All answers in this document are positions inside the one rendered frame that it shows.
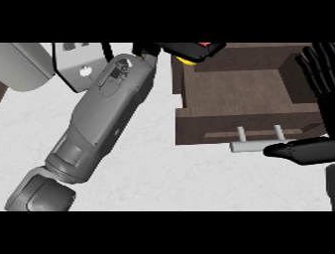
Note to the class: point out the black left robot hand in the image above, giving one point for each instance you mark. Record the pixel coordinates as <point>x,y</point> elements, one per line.
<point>189,49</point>

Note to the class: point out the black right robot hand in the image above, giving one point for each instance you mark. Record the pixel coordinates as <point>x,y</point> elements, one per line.
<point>332,99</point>

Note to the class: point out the yellow and orange cup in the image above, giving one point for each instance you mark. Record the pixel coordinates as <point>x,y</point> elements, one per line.
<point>186,61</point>

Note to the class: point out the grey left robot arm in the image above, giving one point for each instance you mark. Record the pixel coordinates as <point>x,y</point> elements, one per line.
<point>103,112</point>

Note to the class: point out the brown wooden drawer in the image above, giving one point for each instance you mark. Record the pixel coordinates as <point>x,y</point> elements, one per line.
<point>208,124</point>
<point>238,89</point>

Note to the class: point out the brown wooden drawer front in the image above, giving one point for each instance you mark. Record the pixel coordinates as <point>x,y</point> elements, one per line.
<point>208,124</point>

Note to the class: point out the pale grey flat panel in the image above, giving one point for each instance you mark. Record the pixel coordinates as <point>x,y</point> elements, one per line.
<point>77,64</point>

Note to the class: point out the pale grey rounded appliance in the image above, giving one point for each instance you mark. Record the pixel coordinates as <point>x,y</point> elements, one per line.
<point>18,66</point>

